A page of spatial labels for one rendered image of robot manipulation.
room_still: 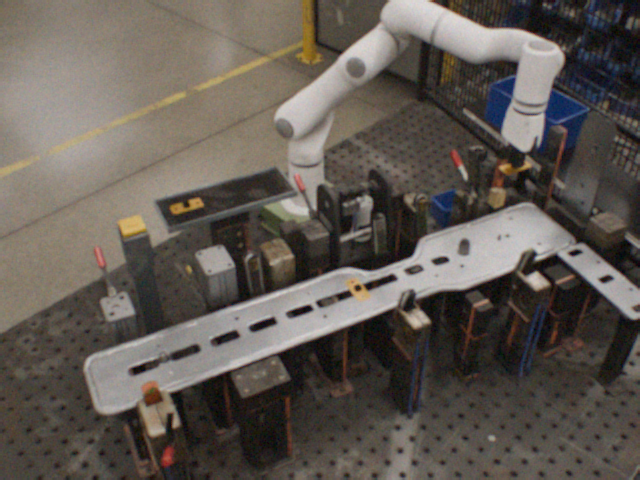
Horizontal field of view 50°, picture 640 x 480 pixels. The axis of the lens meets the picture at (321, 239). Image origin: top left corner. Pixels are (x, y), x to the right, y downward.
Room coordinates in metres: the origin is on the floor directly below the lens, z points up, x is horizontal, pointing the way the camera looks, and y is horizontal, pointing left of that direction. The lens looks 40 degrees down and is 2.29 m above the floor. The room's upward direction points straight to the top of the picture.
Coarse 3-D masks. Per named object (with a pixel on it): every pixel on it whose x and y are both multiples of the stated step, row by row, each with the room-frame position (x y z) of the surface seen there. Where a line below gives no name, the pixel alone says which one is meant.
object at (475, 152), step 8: (472, 152) 1.66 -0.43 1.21; (480, 152) 1.66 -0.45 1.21; (472, 160) 1.65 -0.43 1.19; (480, 160) 1.64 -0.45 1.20; (472, 168) 1.65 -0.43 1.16; (480, 168) 1.66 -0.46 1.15; (472, 176) 1.64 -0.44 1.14; (480, 176) 1.66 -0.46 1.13; (472, 184) 1.64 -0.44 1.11; (480, 184) 1.65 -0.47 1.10; (472, 192) 1.64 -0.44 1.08; (472, 200) 1.63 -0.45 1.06
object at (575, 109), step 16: (512, 80) 2.21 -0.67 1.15; (496, 96) 2.12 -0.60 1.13; (512, 96) 2.22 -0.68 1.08; (560, 96) 2.09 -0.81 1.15; (496, 112) 2.11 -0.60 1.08; (544, 112) 2.13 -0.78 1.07; (560, 112) 2.08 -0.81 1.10; (576, 112) 2.03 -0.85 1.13; (544, 128) 1.93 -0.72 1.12; (576, 128) 1.96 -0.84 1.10; (544, 144) 1.92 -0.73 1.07
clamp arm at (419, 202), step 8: (416, 200) 1.58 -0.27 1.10; (424, 200) 1.58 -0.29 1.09; (416, 208) 1.57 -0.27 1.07; (424, 208) 1.57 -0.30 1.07; (416, 216) 1.57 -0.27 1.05; (424, 216) 1.58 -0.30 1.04; (416, 224) 1.56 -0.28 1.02; (424, 224) 1.57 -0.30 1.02; (416, 232) 1.56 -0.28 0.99; (424, 232) 1.57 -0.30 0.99
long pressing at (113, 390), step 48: (432, 240) 1.52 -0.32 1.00; (480, 240) 1.52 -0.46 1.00; (528, 240) 1.52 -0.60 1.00; (288, 288) 1.32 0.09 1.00; (336, 288) 1.32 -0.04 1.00; (384, 288) 1.32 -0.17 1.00; (432, 288) 1.32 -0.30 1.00; (144, 336) 1.15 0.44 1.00; (192, 336) 1.15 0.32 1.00; (240, 336) 1.15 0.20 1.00; (288, 336) 1.15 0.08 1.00; (96, 384) 1.00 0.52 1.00; (192, 384) 1.01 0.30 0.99
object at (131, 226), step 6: (138, 216) 1.43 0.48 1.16; (120, 222) 1.40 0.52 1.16; (126, 222) 1.40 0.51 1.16; (132, 222) 1.40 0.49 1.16; (138, 222) 1.40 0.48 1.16; (120, 228) 1.38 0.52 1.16; (126, 228) 1.38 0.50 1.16; (132, 228) 1.38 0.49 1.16; (138, 228) 1.38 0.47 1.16; (144, 228) 1.38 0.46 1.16; (126, 234) 1.36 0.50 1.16; (132, 234) 1.36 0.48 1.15
